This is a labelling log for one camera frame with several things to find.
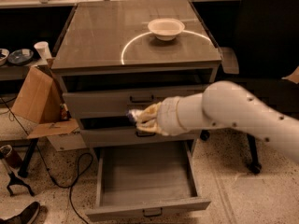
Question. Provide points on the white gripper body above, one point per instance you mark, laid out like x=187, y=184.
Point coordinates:
x=167, y=116

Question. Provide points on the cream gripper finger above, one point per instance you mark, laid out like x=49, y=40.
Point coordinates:
x=149, y=127
x=148, y=113

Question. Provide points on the dark rxbar blueberry wrapper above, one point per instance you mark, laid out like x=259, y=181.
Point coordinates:
x=131, y=115

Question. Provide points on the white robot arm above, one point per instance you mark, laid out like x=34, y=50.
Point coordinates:
x=223, y=104

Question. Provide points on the top grey drawer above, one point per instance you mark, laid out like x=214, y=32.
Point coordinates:
x=110, y=95

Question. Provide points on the grey drawer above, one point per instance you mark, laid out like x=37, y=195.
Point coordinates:
x=146, y=180
x=117, y=131
x=110, y=95

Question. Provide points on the bottom grey drawer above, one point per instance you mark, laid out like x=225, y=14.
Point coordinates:
x=146, y=180

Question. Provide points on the middle grey drawer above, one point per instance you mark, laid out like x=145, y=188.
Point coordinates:
x=117, y=131

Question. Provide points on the grey drawer cabinet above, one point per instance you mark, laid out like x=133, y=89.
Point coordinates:
x=113, y=37

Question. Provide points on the white paper bowl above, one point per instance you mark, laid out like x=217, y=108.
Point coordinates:
x=166, y=29

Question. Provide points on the brown cardboard box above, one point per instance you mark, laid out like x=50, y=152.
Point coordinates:
x=41, y=102

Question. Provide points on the black office chair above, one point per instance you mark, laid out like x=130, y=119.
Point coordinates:
x=263, y=55

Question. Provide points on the white paper cup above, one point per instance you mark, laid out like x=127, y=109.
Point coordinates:
x=43, y=50

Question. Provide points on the brown cup on floor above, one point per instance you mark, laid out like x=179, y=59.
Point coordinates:
x=11, y=156

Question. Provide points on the dark blue plate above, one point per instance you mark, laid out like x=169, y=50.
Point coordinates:
x=20, y=57

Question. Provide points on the black grabber tool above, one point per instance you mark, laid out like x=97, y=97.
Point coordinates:
x=13, y=180

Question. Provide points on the dark shoe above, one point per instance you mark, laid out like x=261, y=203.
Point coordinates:
x=27, y=216

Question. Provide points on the grey bowl at edge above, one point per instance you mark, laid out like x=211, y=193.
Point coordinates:
x=3, y=56

